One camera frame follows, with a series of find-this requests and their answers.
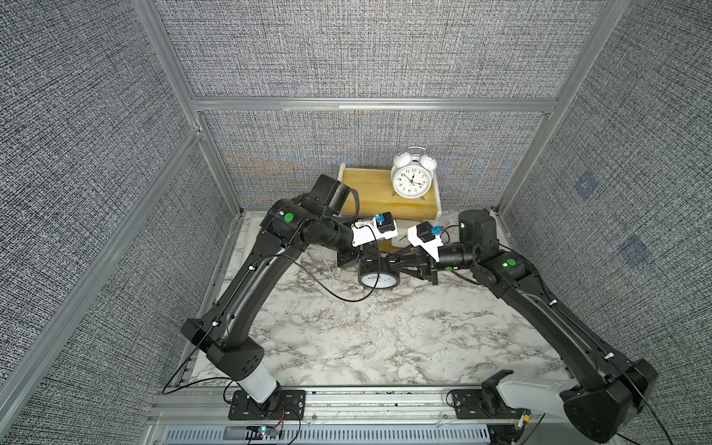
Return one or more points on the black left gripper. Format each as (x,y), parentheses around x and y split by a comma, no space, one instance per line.
(349,258)

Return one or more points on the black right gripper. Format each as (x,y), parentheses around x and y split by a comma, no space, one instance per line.
(428,267)

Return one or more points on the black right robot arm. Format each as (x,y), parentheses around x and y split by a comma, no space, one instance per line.
(609,389)

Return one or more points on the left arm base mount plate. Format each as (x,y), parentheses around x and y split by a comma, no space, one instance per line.
(283,404)

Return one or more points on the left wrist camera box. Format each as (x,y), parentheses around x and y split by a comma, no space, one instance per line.
(381,227)

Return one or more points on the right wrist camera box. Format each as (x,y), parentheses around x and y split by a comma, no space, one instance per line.
(427,237)

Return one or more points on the wooden two-tier white-frame shelf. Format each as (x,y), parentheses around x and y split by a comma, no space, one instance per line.
(378,195)

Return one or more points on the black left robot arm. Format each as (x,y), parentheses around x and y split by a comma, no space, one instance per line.
(288,228)

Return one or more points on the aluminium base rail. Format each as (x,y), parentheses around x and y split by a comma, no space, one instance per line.
(348,415)

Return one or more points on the white twin-bell alarm clock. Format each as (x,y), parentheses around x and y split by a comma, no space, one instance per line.
(413,173)

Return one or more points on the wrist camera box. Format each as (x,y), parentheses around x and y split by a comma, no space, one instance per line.
(381,227)
(427,237)

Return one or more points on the black twin-bell alarm clock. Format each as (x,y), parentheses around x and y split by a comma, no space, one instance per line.
(375,272)

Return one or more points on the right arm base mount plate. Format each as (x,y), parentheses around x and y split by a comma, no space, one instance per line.
(478,404)

